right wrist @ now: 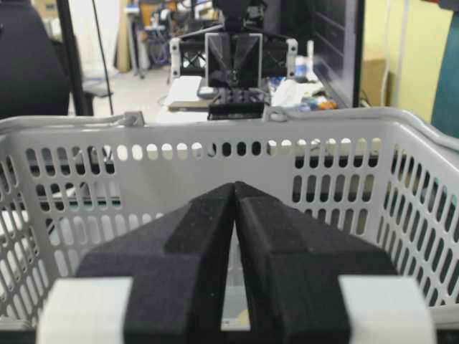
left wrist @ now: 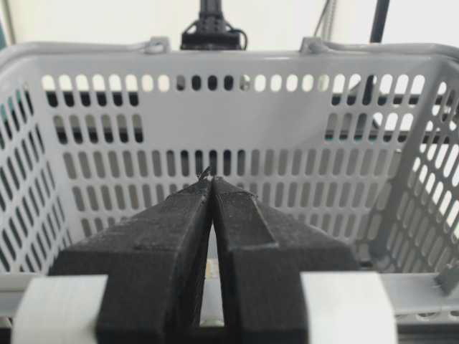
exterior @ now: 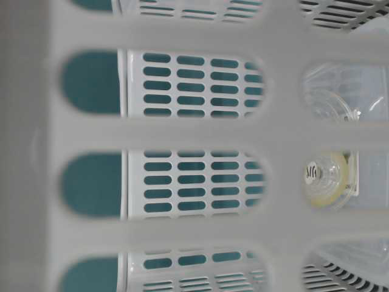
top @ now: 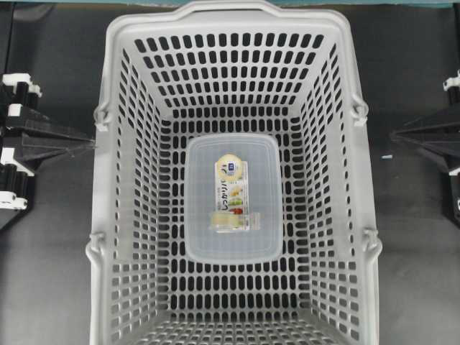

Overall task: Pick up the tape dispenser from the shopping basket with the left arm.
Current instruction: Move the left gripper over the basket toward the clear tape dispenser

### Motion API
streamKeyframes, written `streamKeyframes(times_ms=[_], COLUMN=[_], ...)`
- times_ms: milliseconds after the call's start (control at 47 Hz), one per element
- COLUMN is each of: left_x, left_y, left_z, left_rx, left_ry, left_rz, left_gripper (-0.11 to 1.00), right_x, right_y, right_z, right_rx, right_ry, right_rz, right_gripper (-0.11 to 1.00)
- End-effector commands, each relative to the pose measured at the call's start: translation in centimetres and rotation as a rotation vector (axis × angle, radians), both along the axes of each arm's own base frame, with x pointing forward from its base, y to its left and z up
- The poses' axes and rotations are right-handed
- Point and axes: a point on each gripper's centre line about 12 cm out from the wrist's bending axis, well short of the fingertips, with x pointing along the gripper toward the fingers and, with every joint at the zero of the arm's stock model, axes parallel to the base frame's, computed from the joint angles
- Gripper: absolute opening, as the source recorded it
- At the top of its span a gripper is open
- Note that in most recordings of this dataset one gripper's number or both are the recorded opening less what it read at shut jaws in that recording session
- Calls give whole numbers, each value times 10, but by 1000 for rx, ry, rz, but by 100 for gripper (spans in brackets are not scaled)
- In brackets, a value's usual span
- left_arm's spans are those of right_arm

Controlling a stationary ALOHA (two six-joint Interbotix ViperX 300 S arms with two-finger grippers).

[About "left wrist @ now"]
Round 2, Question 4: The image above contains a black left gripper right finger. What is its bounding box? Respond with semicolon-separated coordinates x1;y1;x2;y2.
212;177;359;343

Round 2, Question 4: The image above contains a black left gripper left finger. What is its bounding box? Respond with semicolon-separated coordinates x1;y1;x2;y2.
49;179;212;343

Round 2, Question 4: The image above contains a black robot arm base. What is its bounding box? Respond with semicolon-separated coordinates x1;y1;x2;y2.
180;0;248;51

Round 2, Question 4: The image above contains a grey plastic shopping basket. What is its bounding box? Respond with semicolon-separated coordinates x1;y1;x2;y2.
1;37;458;343

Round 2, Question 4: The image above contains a black vertical pole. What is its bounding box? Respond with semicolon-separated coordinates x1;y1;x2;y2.
369;0;390;44

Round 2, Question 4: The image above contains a grey hanging cable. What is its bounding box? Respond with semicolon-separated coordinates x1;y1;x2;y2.
314;0;338;40

